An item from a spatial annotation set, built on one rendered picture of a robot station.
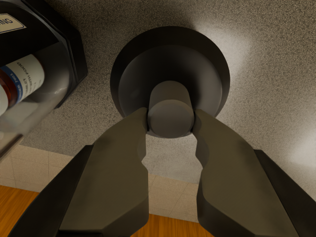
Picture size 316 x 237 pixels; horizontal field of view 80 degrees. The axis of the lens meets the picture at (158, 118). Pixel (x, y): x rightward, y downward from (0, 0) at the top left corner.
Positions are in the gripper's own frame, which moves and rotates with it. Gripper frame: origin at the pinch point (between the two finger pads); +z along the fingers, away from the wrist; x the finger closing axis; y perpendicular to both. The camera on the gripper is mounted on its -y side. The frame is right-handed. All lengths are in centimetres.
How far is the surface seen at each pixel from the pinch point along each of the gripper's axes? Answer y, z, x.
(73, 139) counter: 9.7, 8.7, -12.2
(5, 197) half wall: 148, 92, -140
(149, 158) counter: 12.9, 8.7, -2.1
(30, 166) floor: 119, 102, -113
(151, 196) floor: 157, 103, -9
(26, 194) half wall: 152, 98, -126
